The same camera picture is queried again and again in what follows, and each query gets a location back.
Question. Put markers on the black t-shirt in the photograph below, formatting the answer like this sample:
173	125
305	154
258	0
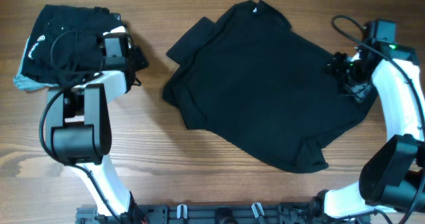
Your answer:
250	79

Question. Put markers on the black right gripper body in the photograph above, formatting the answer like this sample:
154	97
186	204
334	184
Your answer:
352	80

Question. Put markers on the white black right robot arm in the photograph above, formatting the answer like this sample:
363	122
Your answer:
393	179

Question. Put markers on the folded black polo shirt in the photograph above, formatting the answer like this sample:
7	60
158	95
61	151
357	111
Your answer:
64	46

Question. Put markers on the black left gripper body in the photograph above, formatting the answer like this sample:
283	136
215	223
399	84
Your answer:
139	60

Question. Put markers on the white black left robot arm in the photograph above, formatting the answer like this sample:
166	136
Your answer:
75	129

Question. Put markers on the folded light blue jeans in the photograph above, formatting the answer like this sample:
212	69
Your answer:
24	83

